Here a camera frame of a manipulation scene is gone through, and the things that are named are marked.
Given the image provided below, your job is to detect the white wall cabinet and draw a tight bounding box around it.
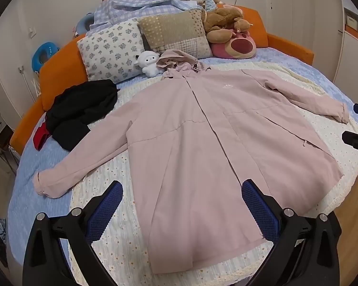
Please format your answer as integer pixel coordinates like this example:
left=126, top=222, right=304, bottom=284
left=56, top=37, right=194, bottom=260
left=332, top=0, right=358, bottom=96

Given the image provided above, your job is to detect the bright blue ring cushion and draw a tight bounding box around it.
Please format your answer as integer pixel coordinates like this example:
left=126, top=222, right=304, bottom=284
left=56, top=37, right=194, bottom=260
left=32, top=42, right=60, bottom=72

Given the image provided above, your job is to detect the black garment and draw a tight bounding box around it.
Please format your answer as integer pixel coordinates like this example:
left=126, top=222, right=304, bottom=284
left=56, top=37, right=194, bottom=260
left=45, top=79, right=118, bottom=152

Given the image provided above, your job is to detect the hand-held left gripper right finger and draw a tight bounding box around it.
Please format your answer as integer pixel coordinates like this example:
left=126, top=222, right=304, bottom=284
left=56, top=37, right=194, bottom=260
left=241, top=179, right=342, bottom=286

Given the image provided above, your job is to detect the dark patterned cloth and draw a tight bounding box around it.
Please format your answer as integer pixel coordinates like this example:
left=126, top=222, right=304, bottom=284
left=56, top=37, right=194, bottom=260
left=0, top=217, right=8, bottom=269

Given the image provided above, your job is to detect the white plush sheep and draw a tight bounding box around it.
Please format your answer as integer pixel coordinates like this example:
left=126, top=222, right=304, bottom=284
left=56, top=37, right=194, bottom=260
left=134, top=51, right=162, bottom=78

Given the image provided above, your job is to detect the pink bear plush cushion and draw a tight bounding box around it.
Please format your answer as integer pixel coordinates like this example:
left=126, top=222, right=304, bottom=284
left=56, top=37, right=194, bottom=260
left=212, top=30, right=257, bottom=59

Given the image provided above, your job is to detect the red cloth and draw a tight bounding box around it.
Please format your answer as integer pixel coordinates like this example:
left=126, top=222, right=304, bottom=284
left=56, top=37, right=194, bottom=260
left=33, top=124, right=51, bottom=151

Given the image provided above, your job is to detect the grey blue ring cushion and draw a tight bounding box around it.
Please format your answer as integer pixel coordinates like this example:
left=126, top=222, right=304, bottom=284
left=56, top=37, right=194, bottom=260
left=74, top=13, right=94, bottom=33

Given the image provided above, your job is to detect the floral print pillow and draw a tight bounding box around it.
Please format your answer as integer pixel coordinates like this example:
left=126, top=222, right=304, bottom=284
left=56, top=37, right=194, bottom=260
left=77, top=18, right=147, bottom=84

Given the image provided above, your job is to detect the blue plaid quilt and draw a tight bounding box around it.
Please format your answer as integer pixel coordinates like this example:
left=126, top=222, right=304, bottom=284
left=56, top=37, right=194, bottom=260
left=86, top=0, right=203, bottom=35

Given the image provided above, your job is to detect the pink hooded jacket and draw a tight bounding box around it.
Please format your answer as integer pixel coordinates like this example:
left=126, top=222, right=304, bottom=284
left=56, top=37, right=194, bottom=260
left=33, top=49, right=349, bottom=275

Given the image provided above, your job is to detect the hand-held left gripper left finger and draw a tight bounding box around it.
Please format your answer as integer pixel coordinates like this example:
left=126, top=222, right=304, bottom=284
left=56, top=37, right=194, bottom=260
left=22, top=180, right=123, bottom=286

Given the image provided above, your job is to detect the orange bed frame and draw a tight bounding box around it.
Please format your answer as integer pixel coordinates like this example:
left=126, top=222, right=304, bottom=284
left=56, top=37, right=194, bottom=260
left=10, top=0, right=315, bottom=155

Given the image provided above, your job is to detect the brown teddy bear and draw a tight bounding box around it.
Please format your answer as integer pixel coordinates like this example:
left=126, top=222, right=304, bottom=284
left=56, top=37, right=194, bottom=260
left=202, top=6, right=251, bottom=44

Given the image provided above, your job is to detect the beige patchwork pillow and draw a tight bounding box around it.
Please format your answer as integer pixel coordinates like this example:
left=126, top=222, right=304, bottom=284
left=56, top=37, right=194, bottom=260
left=137, top=8, right=214, bottom=59

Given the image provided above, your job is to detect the white daisy blanket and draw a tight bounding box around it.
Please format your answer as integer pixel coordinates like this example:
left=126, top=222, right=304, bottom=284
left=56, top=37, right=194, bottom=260
left=68, top=61, right=358, bottom=286

